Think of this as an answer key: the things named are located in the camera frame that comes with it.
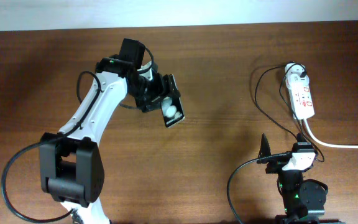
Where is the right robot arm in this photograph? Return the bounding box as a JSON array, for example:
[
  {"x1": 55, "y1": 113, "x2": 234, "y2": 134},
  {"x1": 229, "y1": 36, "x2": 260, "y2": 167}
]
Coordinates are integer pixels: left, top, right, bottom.
[{"x1": 258, "y1": 134, "x2": 328, "y2": 223}]

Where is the white power strip cord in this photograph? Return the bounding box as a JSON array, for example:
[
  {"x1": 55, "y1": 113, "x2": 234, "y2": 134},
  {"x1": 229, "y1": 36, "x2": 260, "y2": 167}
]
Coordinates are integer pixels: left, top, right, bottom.
[{"x1": 302, "y1": 118, "x2": 358, "y2": 151}]

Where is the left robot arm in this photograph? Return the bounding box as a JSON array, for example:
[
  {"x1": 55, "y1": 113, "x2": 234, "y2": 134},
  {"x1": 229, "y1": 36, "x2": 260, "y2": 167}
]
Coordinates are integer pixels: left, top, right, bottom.
[{"x1": 39, "y1": 57, "x2": 185, "y2": 223}]

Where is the white power strip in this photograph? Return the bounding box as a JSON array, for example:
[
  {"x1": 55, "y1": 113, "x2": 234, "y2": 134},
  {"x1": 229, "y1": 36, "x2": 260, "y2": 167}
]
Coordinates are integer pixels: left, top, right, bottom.
[{"x1": 286, "y1": 83, "x2": 315, "y2": 120}]

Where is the black smartphone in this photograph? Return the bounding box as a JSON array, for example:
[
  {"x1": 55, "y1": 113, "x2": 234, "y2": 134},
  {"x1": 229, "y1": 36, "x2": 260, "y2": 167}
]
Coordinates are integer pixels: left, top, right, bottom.
[{"x1": 161, "y1": 97, "x2": 185, "y2": 128}]

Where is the white charger plug adapter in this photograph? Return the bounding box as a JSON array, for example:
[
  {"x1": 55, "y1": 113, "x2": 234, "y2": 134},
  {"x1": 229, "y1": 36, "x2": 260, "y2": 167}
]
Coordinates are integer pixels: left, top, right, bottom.
[{"x1": 285, "y1": 62, "x2": 310, "y2": 90}]

